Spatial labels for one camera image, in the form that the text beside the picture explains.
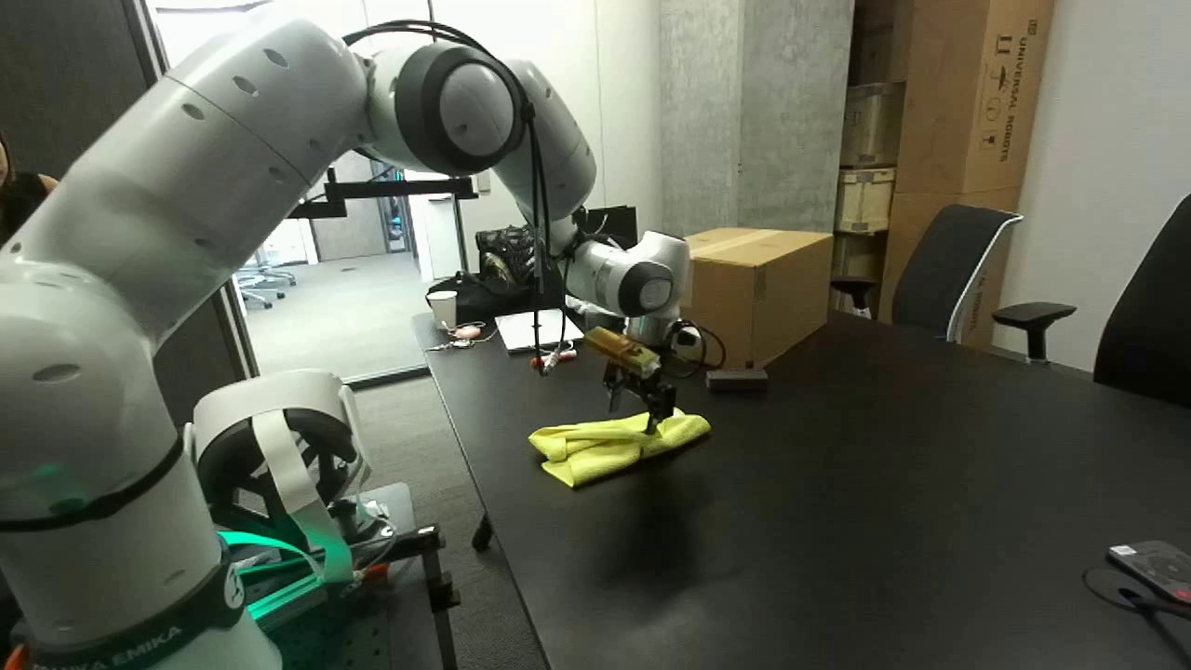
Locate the white paper cup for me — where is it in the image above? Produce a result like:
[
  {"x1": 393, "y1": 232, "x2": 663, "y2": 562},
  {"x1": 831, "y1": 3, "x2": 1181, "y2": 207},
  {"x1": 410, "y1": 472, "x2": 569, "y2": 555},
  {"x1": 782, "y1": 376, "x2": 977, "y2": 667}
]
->
[{"x1": 429, "y1": 289, "x2": 457, "y2": 336}]

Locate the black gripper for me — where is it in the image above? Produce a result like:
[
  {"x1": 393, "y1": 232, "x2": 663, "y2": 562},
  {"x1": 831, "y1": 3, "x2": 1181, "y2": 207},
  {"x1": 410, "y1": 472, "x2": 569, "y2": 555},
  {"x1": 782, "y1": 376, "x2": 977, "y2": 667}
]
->
[{"x1": 584, "y1": 329, "x2": 676, "y2": 437}]

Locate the black office chair right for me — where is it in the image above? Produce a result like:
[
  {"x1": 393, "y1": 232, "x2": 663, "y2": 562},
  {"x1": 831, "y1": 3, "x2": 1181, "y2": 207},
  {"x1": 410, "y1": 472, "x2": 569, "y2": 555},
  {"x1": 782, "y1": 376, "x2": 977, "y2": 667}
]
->
[{"x1": 1091, "y1": 196, "x2": 1191, "y2": 406}]

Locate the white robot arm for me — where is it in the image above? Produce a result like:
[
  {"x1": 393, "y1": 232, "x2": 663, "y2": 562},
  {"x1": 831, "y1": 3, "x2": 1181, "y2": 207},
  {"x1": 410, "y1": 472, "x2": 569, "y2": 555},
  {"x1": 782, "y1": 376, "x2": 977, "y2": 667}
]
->
[{"x1": 0, "y1": 6, "x2": 682, "y2": 670}]

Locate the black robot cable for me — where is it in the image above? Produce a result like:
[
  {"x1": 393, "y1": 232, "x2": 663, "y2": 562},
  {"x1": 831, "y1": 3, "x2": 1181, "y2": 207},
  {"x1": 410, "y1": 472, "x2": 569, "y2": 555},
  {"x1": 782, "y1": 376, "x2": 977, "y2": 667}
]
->
[{"x1": 339, "y1": 14, "x2": 736, "y2": 376}]

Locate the yellow towel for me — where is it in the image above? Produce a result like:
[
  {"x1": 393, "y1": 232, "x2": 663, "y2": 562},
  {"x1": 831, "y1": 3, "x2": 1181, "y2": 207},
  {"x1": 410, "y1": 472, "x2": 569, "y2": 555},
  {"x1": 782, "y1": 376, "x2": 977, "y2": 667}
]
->
[{"x1": 529, "y1": 411, "x2": 712, "y2": 489}]

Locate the black equipment bag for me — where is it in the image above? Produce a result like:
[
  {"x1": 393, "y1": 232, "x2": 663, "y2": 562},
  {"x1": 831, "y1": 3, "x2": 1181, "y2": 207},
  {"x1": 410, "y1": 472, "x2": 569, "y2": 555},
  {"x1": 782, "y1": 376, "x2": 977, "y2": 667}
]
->
[{"x1": 476, "y1": 205, "x2": 640, "y2": 310}]

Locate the tall cardboard box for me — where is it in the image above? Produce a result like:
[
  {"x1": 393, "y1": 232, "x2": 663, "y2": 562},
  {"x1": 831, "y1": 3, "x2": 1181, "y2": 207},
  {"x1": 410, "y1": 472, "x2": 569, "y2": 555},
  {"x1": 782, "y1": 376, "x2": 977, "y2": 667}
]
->
[{"x1": 836, "y1": 0, "x2": 1055, "y2": 319}]

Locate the black office chair white frame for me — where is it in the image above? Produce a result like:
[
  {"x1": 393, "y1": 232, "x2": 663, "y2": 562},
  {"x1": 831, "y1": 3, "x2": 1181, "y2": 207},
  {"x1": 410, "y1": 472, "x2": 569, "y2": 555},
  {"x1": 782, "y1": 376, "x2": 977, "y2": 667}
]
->
[{"x1": 889, "y1": 205, "x2": 1016, "y2": 343}]

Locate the robot base mount stand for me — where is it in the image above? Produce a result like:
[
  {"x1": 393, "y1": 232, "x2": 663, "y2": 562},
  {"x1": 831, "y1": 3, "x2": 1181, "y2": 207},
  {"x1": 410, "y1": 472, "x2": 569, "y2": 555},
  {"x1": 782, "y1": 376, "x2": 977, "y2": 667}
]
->
[{"x1": 184, "y1": 372, "x2": 457, "y2": 670}]

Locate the smartphone on table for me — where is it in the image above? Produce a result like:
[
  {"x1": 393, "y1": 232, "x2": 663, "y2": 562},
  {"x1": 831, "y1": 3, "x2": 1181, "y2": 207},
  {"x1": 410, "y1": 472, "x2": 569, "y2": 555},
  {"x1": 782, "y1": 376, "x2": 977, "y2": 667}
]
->
[{"x1": 1104, "y1": 541, "x2": 1191, "y2": 608}]

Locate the brown cardboard box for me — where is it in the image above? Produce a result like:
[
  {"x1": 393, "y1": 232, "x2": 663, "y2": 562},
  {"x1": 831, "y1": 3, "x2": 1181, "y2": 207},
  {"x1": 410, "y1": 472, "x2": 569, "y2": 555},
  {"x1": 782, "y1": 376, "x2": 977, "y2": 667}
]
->
[{"x1": 686, "y1": 227, "x2": 832, "y2": 370}]

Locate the white tablet device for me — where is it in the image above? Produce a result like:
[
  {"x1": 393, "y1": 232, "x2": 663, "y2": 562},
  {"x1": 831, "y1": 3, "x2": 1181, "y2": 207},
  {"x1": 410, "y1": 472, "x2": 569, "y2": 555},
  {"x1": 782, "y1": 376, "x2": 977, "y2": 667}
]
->
[{"x1": 493, "y1": 310, "x2": 584, "y2": 354}]

